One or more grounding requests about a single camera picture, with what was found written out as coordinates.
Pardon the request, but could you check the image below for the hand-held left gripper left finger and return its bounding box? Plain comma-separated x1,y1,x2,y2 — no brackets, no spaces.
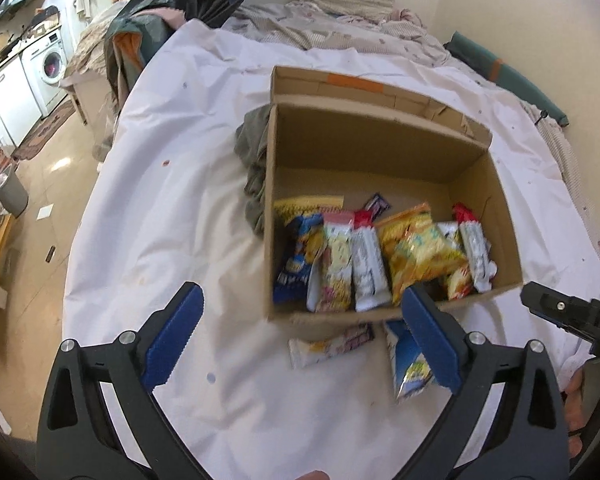
36,281,216,480

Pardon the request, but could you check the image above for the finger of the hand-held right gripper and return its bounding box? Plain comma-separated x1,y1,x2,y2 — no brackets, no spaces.
521,281,596,343

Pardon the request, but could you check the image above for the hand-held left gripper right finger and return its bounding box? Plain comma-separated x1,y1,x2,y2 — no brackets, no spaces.
401,284,571,480

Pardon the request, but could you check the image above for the blue white snack packet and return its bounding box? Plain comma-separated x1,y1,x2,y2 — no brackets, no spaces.
384,319,439,403

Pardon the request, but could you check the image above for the red yellow snack packet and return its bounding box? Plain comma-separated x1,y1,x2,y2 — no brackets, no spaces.
445,265,476,301

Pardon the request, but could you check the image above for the yellow orange snack packet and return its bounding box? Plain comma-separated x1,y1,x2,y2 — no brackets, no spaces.
377,202,469,306

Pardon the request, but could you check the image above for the white red-topped snack packet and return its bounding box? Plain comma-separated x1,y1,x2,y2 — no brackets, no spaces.
351,210,394,313

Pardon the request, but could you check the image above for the white yellow pink snack packet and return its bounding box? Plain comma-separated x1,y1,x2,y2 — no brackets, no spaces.
307,211,356,313

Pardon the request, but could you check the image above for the small purple snack packet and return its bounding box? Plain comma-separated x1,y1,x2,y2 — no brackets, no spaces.
362,192,392,221

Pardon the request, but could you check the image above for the brown cardboard box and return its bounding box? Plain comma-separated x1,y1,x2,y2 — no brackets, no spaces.
262,65,525,343

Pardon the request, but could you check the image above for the person's right hand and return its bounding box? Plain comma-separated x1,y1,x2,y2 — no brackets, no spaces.
562,360,594,458

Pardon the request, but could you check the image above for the grey green cloth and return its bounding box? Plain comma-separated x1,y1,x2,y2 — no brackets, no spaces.
233,106,273,237

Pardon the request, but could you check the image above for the grey trash bin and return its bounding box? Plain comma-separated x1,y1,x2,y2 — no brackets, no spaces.
0,165,30,217

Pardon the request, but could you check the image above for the green rolled mat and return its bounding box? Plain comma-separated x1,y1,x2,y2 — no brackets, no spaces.
442,30,570,126

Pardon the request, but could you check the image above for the patterned floor rug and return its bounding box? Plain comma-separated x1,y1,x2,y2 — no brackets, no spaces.
12,97,76,161

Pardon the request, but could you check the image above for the orange green cloth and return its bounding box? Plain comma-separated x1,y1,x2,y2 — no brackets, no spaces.
112,15,171,106

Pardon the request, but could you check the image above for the white cabinet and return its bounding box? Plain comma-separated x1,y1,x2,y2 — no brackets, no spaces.
0,55,46,147

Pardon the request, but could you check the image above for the beige patterned cloth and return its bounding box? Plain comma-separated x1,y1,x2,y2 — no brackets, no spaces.
62,10,119,89

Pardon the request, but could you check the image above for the white washing machine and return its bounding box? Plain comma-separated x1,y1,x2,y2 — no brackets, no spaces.
20,30,72,117

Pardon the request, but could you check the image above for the floral blanket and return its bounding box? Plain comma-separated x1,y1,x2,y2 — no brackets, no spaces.
222,0,453,68

